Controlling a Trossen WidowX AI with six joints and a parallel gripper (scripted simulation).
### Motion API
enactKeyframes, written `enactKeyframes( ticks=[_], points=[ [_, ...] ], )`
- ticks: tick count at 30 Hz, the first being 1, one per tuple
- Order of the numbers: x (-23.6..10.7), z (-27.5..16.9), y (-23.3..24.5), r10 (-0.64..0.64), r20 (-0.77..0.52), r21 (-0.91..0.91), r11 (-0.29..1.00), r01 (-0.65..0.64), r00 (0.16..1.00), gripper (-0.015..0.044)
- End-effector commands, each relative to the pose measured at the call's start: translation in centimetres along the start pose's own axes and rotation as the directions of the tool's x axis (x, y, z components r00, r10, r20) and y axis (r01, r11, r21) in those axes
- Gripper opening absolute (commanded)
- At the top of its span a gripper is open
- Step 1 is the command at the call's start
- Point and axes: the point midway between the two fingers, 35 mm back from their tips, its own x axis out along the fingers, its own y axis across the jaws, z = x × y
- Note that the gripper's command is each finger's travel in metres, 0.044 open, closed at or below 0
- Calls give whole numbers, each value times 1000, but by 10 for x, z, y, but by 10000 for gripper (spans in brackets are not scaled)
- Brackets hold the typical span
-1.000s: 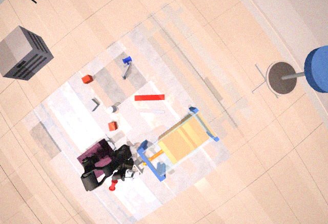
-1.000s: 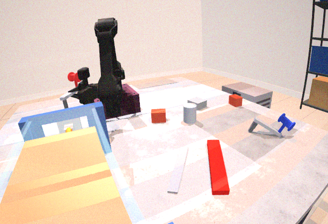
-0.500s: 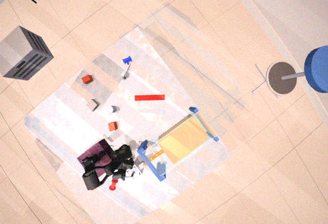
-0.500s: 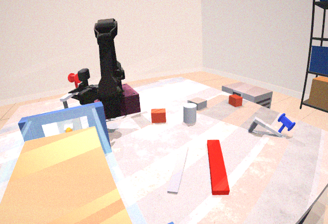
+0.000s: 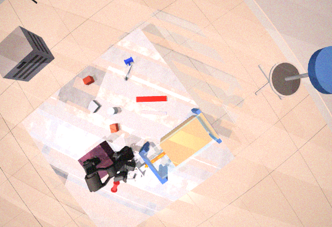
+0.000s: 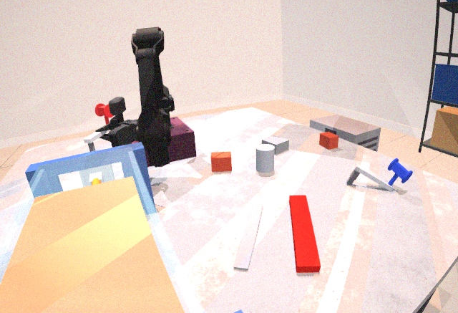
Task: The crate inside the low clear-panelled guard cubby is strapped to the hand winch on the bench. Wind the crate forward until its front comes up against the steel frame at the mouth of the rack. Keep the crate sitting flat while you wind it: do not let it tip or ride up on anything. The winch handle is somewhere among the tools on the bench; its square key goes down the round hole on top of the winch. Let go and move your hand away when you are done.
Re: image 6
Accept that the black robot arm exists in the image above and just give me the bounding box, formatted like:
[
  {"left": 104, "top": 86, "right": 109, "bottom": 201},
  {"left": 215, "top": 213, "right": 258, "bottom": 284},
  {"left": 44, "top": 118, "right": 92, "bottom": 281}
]
[{"left": 108, "top": 27, "right": 175, "bottom": 168}]

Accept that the red flat bar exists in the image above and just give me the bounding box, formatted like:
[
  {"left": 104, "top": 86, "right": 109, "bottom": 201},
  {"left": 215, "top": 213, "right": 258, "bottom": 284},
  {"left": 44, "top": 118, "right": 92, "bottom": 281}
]
[{"left": 289, "top": 195, "right": 321, "bottom": 273}]

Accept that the grey cylinder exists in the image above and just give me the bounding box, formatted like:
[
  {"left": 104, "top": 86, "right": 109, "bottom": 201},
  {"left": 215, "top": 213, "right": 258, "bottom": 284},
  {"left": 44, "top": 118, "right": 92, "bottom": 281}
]
[{"left": 256, "top": 144, "right": 275, "bottom": 173}]

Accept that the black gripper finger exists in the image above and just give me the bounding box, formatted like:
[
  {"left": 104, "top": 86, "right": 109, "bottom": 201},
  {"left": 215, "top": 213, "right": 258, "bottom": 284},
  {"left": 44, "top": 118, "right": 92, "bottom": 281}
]
[
  {"left": 95, "top": 116, "right": 116, "bottom": 132},
  {"left": 100, "top": 133, "right": 110, "bottom": 141}
]

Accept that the white flat bar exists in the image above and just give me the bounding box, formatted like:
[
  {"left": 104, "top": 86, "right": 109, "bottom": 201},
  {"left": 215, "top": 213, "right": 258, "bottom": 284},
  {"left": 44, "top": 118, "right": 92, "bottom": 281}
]
[{"left": 233, "top": 204, "right": 263, "bottom": 271}]

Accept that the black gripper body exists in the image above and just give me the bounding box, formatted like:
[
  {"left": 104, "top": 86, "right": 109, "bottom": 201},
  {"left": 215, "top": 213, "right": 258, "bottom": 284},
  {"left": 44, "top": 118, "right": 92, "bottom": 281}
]
[{"left": 108, "top": 97, "right": 138, "bottom": 135}]

